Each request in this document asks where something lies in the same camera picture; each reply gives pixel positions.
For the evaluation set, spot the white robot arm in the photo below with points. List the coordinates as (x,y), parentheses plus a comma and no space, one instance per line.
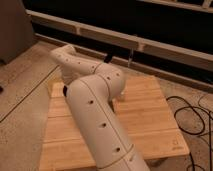
(91,85)

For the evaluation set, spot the dark ceramic bowl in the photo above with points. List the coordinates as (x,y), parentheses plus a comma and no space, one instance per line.
(65,91)

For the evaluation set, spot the dark brown rectangular block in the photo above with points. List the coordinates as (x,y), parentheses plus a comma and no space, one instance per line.
(112,106)

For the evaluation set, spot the small black object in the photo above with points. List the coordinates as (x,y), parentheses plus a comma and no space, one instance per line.
(108,58)

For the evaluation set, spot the grey cabinet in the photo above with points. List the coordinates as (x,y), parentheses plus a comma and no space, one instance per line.
(16,31)

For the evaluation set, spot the white window frame rail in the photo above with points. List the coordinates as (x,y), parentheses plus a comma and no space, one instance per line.
(162,50)

